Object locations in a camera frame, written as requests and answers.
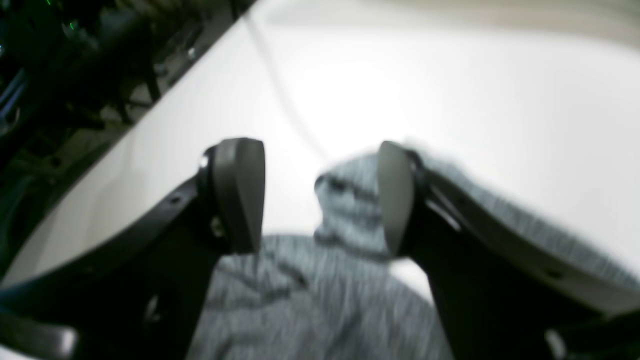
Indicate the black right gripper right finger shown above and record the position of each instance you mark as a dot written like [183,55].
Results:
[499,295]

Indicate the grey t-shirt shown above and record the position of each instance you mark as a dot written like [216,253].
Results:
[341,294]

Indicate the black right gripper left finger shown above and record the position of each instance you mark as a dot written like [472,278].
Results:
[139,295]

